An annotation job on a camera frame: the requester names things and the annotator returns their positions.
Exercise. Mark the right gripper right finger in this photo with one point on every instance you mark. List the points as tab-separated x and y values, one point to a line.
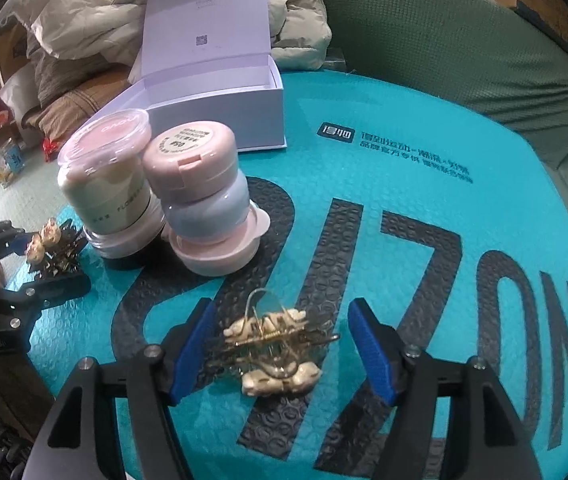
485	438

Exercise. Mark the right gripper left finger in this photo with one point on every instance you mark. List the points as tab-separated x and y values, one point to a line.
80	439

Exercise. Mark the dark brown hair claw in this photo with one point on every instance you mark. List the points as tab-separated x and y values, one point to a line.
55	250

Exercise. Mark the dark clear-lid small jar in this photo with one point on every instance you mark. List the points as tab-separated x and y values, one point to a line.
134	238

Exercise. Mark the cream cylindrical jar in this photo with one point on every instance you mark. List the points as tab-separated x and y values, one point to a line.
106	187

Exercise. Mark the pink novo blush compact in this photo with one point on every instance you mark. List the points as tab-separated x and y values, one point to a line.
107	140

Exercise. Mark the pink shallow tray lid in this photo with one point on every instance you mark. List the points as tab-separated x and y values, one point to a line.
228	256

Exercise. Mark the gold cream hair claw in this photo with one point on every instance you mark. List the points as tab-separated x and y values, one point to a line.
272	349

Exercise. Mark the pink round compact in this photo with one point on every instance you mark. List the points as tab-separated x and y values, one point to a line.
191	161

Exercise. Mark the pale blue round jar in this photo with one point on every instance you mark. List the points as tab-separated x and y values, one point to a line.
214	218

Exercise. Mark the small glass jar blue label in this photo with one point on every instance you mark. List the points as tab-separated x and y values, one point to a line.
11	162

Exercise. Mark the red wrapper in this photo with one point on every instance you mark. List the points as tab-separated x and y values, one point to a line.
50	149

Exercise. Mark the brown striped pillow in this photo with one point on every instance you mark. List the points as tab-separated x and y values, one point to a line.
64	116

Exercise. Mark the grey knit garment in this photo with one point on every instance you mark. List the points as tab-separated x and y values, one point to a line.
55	77

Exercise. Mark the beige puffer jacket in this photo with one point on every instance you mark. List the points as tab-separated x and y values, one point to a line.
73	29

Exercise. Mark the lavender open gift box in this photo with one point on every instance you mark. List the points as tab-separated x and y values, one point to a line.
209	60

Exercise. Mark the green textured cushion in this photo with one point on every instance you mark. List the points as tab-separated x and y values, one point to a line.
470	52

